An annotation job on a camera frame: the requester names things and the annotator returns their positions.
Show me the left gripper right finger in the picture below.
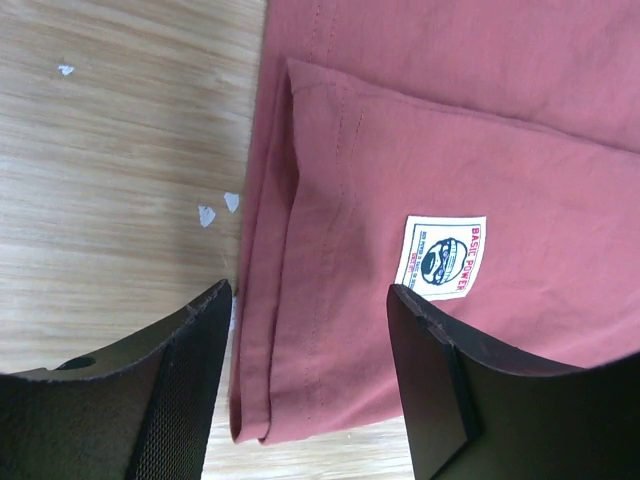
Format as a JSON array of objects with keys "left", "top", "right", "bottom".
[{"left": 387, "top": 285, "right": 639, "bottom": 479}]

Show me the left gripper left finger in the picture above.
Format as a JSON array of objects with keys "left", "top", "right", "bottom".
[{"left": 1, "top": 280, "right": 232, "bottom": 479}]

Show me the red tank top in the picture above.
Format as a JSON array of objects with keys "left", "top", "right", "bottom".
[{"left": 230, "top": 1, "right": 639, "bottom": 444}]

